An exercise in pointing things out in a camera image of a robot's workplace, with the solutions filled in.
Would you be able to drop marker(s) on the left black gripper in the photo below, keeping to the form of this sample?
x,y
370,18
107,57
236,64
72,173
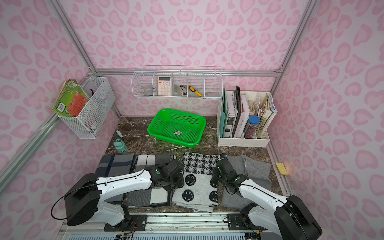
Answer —
x,y
179,175

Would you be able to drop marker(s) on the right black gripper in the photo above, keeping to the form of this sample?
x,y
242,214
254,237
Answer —
x,y
219,167

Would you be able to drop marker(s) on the black white checkered scarf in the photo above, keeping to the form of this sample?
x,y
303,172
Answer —
x,y
155,197

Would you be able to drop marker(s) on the smiley houndstooth knit scarf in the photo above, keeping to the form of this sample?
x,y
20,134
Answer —
x,y
200,190

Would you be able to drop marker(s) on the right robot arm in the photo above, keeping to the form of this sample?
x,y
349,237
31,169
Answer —
x,y
287,217

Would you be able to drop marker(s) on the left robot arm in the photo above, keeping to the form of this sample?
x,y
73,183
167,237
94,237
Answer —
x,y
87,200

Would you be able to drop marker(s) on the plain grey folded scarf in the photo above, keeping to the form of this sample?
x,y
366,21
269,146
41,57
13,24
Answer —
x,y
257,171

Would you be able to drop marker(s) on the green plastic basket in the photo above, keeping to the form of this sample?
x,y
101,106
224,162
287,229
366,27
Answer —
x,y
167,121

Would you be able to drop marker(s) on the dark grey plaid scarf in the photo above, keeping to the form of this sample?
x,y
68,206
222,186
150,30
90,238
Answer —
x,y
116,165

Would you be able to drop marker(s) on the blue lid pencil jar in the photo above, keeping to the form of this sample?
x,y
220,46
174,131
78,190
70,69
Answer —
x,y
251,126

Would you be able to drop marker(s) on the teal file folder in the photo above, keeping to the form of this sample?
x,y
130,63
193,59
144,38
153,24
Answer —
x,y
224,114

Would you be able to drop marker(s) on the yellow sticky note pad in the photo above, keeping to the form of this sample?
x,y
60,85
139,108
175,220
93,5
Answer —
x,y
282,169

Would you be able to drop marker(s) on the white desk file organizer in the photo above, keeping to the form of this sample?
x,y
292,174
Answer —
x,y
255,99

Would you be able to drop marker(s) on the stack of magazines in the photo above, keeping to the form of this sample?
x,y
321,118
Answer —
x,y
266,114

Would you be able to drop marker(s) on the black book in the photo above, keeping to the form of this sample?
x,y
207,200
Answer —
x,y
238,109

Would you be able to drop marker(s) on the yellow black utility knife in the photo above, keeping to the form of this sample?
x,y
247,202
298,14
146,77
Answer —
x,y
195,91

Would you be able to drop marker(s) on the metal bowl on shelf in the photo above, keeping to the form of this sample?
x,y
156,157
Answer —
x,y
148,92

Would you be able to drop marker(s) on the pink calculator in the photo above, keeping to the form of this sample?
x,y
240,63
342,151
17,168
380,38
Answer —
x,y
164,86

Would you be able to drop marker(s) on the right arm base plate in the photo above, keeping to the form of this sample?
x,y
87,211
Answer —
x,y
239,222

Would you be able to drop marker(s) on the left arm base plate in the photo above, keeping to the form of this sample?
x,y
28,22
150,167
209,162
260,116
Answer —
x,y
135,223

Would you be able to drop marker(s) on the white wire wall shelf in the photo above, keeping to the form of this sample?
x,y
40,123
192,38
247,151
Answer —
x,y
200,84

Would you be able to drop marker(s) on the white mesh wall basket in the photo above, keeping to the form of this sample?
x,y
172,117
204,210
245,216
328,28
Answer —
x,y
89,122

